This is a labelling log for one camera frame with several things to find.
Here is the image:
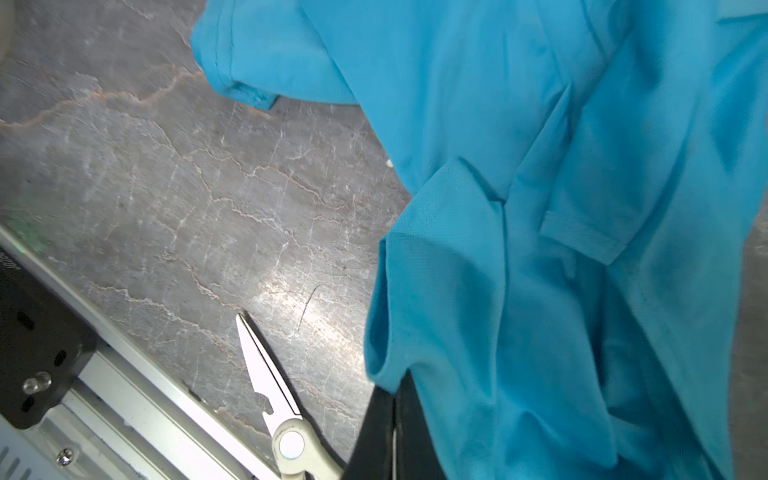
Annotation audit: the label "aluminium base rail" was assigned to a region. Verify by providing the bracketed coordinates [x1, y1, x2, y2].
[1, 228, 277, 479]

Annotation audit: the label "teal t-shirt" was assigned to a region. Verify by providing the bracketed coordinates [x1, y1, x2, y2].
[191, 1, 767, 479]

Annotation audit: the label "white handled scissors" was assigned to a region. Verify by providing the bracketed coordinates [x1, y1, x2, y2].
[235, 312, 343, 479]

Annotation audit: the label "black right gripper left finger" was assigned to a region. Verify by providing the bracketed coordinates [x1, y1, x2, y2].
[341, 387, 395, 480]

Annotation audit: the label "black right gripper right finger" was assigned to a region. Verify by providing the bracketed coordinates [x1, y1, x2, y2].
[394, 371, 446, 480]

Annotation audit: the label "black rail bracket right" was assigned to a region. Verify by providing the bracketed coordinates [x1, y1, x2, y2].
[1, 251, 98, 430]

